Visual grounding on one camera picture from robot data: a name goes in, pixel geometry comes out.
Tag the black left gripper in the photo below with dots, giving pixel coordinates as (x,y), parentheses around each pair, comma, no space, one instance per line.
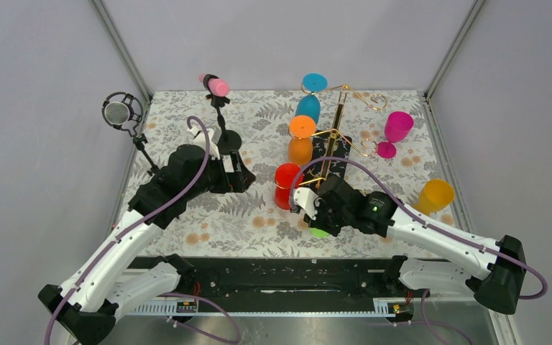
(236,181)

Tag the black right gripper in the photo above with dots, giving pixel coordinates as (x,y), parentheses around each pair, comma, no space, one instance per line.
(318,221)

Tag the green plastic wine glass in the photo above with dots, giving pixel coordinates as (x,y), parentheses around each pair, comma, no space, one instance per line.
(318,233)

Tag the red plastic wine glass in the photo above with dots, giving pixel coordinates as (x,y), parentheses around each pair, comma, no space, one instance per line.
(284,179)

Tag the orange plastic wine glass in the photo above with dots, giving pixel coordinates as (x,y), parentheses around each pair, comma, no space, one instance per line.
(300,147)

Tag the blue plastic wine glass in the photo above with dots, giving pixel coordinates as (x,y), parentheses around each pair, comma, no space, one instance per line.
(309,105)

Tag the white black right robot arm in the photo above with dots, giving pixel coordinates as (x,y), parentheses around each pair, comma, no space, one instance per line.
(489,270)

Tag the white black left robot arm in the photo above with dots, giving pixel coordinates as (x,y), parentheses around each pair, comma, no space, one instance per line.
(90,302)

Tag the yellow plastic wine glass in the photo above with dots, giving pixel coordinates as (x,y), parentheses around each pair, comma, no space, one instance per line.
(434,197)

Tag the magenta plastic wine glass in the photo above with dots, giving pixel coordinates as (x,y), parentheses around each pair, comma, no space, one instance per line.
(397,127)

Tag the pink microphone on black stand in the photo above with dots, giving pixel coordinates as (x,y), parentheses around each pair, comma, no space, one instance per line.
(218,89)

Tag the floral patterned table cloth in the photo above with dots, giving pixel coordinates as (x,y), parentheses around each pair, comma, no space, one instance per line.
(251,225)

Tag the grey studio microphone on stand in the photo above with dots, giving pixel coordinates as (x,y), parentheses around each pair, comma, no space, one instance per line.
(123,111)

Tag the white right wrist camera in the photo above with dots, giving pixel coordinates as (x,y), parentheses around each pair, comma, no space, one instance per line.
(304,199)

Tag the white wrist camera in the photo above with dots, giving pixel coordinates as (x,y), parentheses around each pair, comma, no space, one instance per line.
(304,199)
(209,142)

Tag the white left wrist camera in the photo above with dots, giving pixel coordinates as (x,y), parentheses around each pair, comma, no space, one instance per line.
(209,142)

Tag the gold wire wine glass rack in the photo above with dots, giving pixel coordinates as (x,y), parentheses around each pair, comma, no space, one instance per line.
(331,142)

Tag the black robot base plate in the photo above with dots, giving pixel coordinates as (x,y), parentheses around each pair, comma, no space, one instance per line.
(295,285)

